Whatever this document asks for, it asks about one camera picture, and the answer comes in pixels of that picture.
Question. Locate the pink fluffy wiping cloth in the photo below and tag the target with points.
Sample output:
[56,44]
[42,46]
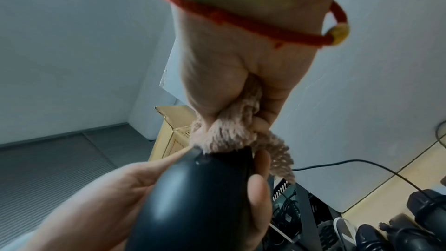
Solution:
[226,134]

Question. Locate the large stamped cardboard box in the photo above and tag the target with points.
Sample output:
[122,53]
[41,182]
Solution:
[167,134]

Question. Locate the person's right hand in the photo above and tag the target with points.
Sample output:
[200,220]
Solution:
[226,59]

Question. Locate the black stacked tray rack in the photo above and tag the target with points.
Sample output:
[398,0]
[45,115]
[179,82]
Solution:
[296,216]

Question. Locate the person's left hand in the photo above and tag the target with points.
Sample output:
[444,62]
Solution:
[104,203]

